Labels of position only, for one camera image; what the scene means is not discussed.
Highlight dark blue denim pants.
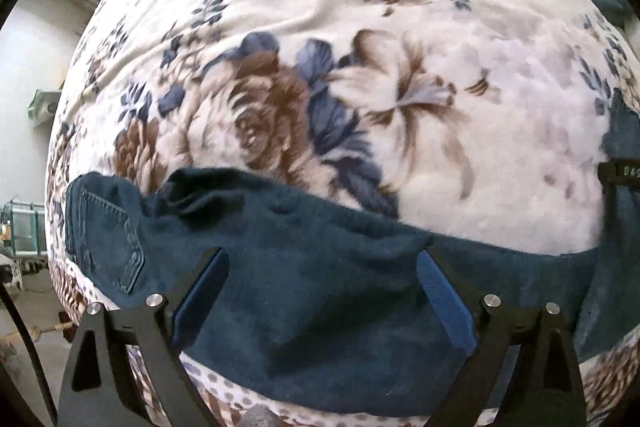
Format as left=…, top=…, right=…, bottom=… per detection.
left=63, top=86, right=640, bottom=419

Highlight green glass side table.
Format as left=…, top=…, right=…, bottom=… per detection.
left=1, top=200, right=47, bottom=259

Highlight floral cream fleece blanket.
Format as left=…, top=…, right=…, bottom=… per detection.
left=46, top=0, right=639, bottom=426

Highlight pale green wall fixture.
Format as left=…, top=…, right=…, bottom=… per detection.
left=27, top=89, right=61, bottom=127

